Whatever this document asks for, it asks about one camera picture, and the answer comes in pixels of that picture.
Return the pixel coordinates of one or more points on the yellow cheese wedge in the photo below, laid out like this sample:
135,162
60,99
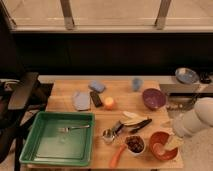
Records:
173,142

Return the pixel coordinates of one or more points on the orange fruit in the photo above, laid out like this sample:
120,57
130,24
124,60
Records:
109,103

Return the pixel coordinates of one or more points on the black office chair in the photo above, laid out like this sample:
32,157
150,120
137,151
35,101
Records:
16,98

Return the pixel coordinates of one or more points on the blue sponge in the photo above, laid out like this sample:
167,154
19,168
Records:
97,86

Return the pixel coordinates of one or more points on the blue cup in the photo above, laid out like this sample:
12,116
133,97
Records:
136,84

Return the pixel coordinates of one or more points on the white bowl of dark food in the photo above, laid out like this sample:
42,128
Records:
135,144

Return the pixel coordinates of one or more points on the silver metal fork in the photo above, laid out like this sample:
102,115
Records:
67,129

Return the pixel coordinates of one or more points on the black rectangular block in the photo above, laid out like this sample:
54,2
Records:
96,99

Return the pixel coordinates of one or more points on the green plastic tray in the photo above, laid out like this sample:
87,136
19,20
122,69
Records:
45,145

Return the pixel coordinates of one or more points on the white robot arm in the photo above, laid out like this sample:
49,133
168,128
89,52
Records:
194,120

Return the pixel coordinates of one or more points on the red bowl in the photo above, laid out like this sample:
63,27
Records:
156,146

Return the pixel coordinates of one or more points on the grey-blue flat plate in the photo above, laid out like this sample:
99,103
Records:
81,101

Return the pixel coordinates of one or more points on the purple bowl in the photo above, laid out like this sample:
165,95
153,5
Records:
153,98

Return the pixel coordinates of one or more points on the black object on ledge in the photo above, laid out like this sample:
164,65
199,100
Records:
205,78

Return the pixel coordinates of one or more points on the silver measuring cup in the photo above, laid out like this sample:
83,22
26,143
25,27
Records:
110,134

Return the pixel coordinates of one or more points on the blue-grey bowl on ledge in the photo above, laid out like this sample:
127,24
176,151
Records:
186,75

